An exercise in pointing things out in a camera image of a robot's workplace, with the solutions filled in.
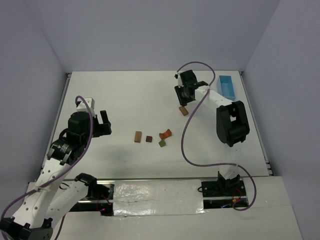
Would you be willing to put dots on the light wood rectangular block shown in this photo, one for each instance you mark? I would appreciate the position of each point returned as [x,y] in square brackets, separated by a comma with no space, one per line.
[183,110]

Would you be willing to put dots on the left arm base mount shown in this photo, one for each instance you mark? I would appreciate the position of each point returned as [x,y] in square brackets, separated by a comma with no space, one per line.
[102,200]

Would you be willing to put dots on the green wedge block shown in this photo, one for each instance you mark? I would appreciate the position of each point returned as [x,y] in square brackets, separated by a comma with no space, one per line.
[162,143]

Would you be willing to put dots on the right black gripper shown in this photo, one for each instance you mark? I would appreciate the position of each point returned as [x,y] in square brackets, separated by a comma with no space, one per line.
[182,93]

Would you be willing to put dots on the orange arch block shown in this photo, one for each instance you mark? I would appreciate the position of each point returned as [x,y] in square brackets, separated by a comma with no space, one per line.
[166,134]

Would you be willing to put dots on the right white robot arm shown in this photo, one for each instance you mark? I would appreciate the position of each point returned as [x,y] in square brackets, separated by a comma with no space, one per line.
[232,126]

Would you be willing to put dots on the tan wood rectangular block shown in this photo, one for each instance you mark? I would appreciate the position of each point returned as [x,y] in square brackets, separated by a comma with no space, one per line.
[137,136]

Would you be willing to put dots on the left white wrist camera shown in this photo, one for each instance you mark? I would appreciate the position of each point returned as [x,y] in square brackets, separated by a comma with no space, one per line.
[86,105]

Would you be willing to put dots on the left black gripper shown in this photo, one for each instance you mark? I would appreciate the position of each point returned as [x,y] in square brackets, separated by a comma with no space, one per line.
[101,128]

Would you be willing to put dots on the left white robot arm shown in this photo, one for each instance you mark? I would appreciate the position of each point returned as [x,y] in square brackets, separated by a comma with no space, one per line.
[41,209]

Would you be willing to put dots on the silver tape sheet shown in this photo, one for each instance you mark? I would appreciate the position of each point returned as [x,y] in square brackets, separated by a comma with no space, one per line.
[157,198]

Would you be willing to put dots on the maroon cube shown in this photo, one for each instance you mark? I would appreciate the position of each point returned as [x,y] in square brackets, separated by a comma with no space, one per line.
[149,139]

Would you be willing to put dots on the blue plastic box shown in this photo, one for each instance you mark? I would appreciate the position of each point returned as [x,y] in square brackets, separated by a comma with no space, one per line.
[225,87]

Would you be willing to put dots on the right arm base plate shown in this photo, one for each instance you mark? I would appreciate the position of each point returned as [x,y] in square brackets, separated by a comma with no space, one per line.
[210,189]

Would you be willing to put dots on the aluminium mounting rail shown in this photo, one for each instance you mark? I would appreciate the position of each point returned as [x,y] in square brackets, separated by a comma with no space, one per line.
[100,181]

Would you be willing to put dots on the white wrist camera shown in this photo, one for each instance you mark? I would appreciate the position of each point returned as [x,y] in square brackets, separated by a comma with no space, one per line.
[86,105]
[178,78]

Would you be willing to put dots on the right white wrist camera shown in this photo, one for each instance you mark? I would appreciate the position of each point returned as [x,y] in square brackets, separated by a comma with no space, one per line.
[178,78]

